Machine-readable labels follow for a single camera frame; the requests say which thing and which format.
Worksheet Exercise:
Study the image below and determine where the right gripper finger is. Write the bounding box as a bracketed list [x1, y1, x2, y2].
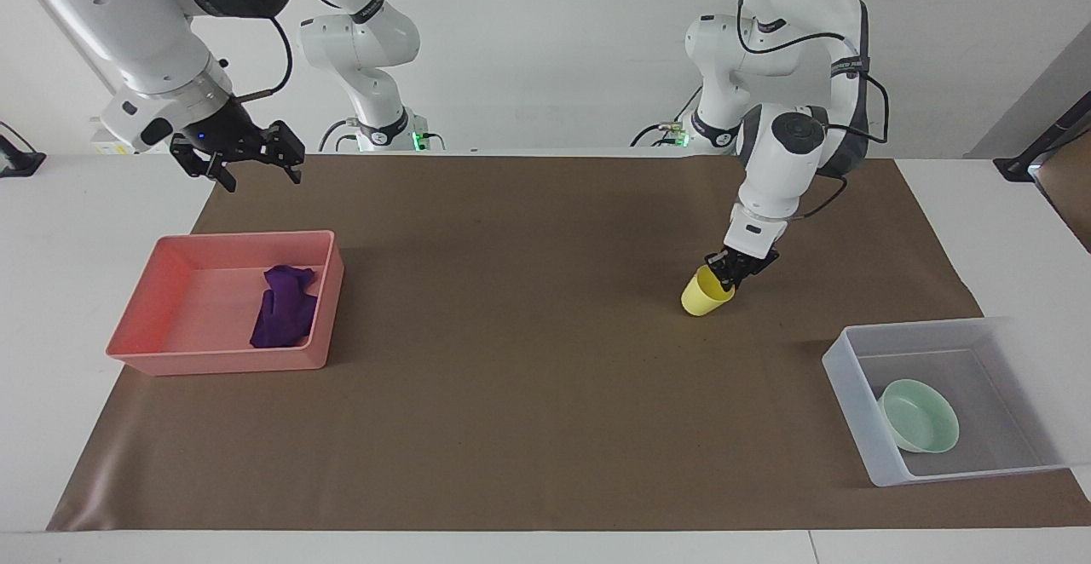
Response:
[260, 119, 307, 186]
[170, 136, 239, 193]

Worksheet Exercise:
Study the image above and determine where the black cable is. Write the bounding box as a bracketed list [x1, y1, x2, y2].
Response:
[736, 0, 892, 222]
[630, 85, 705, 148]
[319, 118, 361, 153]
[232, 17, 295, 106]

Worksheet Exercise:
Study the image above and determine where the pink plastic box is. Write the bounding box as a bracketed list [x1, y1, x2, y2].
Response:
[106, 230, 345, 377]

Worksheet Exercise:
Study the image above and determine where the black stand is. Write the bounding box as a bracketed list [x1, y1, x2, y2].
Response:
[993, 91, 1091, 184]
[0, 121, 47, 179]

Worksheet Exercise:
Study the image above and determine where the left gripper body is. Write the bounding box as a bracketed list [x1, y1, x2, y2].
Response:
[722, 244, 780, 281]

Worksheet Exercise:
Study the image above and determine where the light green bowl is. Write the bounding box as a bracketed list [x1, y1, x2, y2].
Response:
[879, 378, 961, 455]

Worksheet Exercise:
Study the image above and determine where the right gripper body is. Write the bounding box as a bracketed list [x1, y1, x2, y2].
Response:
[173, 97, 275, 164]

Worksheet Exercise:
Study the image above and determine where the yellow plastic cup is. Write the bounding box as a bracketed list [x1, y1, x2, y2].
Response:
[681, 265, 736, 318]

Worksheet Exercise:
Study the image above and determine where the translucent white plastic box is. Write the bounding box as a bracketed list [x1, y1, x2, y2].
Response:
[822, 317, 1071, 488]

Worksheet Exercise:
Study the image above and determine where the purple cloth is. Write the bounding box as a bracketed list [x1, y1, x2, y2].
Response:
[250, 265, 319, 349]

